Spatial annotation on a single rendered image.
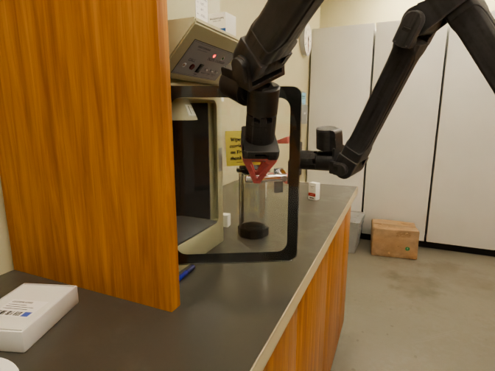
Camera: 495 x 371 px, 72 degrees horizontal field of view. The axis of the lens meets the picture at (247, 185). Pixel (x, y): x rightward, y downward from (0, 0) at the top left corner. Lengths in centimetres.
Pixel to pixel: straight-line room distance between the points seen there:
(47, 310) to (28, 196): 31
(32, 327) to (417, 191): 348
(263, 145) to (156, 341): 40
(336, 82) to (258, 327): 327
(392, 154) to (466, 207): 84
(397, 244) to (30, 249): 308
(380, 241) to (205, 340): 297
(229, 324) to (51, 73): 62
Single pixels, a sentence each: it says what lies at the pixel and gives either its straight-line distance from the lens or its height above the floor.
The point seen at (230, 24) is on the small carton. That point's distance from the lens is 93.
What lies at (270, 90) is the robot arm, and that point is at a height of 137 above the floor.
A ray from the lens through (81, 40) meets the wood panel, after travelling 78.
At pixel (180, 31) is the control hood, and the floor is 149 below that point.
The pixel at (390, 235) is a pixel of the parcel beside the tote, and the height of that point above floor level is 22.
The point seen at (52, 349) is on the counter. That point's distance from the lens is 72.
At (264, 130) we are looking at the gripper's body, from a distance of 63.
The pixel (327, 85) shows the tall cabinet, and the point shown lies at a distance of 378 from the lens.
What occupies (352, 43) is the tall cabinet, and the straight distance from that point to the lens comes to 379.
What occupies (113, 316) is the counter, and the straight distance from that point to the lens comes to 77.
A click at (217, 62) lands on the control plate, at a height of 145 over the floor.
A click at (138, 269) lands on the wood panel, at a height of 102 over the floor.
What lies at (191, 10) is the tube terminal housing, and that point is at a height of 157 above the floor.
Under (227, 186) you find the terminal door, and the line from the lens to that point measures 76.
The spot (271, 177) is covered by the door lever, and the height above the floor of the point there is 120.
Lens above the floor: 133
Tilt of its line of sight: 12 degrees down
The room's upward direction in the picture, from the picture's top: straight up
